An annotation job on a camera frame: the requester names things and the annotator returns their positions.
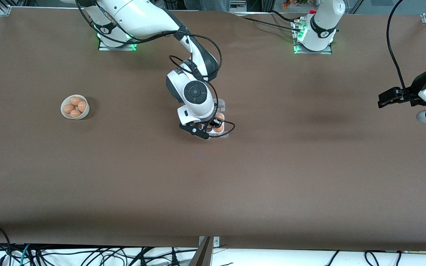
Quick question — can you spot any small white bowl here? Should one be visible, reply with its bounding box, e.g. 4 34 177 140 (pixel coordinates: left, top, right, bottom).
61 94 89 119

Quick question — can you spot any dark metal bar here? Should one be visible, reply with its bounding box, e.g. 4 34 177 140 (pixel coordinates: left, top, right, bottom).
189 236 213 266

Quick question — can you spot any orange object pile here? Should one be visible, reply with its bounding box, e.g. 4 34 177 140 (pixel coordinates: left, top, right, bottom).
281 0 310 10

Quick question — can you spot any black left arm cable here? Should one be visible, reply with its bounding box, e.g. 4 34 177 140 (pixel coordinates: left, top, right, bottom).
386 0 410 93

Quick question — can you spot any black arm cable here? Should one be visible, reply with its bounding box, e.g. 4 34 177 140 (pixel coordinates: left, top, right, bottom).
74 0 236 138
386 0 410 93

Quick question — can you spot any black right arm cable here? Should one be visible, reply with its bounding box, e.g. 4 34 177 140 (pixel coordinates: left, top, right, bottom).
74 0 236 138

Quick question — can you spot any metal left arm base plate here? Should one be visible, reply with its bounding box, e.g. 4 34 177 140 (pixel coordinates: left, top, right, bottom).
294 18 333 55

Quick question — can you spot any small metal bracket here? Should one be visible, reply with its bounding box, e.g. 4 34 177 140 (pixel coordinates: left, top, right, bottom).
198 236 220 249

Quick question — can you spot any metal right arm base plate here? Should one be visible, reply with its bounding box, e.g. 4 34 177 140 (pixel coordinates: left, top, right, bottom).
98 35 138 51

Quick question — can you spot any teal cable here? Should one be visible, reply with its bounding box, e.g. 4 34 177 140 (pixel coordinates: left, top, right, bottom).
20 244 31 266

